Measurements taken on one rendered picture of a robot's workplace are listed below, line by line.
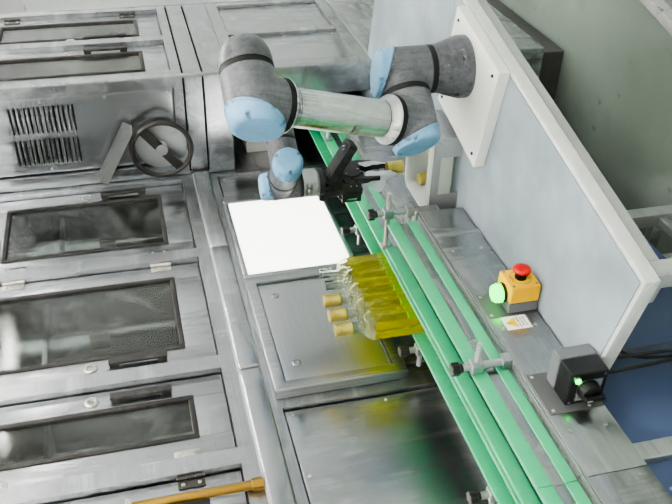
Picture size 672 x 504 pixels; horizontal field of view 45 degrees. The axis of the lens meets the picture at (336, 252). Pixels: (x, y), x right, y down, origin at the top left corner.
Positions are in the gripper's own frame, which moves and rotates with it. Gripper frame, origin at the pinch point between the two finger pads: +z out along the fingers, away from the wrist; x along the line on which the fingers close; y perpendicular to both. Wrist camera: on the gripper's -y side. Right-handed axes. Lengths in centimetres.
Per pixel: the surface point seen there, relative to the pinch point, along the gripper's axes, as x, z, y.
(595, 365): 85, 14, -4
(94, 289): -14, -81, 40
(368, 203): -10.8, -1.4, 17.9
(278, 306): 10.0, -32.4, 34.7
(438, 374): 55, -4, 24
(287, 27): -110, -4, 2
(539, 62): -72, 81, 6
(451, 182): 8.1, 14.9, 1.4
